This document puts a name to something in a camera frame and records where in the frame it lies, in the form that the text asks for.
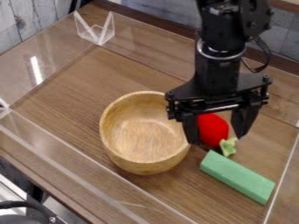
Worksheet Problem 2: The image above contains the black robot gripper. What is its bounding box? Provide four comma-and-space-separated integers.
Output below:
165, 53, 273, 145

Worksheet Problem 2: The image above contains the light wooden bowl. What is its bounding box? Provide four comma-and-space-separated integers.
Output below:
99, 91, 191, 175

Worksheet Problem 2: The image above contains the green rectangular stick block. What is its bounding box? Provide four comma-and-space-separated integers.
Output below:
201, 150, 277, 205

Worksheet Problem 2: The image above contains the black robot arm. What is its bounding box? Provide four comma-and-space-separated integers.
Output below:
165, 0, 273, 145

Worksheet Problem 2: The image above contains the red plush strawberry toy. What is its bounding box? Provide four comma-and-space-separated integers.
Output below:
198, 114, 239, 158

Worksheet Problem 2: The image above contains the clear acrylic enclosure wall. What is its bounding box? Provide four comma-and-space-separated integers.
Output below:
0, 16, 299, 224

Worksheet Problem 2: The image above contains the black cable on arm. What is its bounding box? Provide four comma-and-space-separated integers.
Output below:
241, 36, 273, 74

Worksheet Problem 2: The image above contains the clear acrylic corner bracket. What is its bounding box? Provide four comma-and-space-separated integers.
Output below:
74, 11, 115, 46

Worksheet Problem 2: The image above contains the black metal table mount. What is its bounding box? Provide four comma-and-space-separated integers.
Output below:
0, 184, 66, 224

